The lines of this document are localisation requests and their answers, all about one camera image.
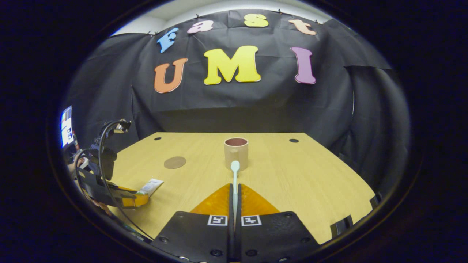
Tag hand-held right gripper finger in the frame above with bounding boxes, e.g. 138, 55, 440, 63
151, 183, 235, 263
235, 183, 321, 263

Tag white toothpaste tube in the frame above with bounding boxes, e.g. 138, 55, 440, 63
136, 178, 164, 196

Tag round brown coaster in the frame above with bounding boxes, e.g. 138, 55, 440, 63
163, 156, 187, 169

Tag light green toothbrush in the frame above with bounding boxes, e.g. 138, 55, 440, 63
230, 161, 241, 223

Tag beige cup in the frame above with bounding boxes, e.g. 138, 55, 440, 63
224, 137, 249, 171

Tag computer monitor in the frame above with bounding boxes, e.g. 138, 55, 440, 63
60, 106, 74, 148

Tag black backdrop cloth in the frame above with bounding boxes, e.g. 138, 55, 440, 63
64, 9, 412, 190

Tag black cable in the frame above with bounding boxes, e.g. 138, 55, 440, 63
73, 119, 154, 241

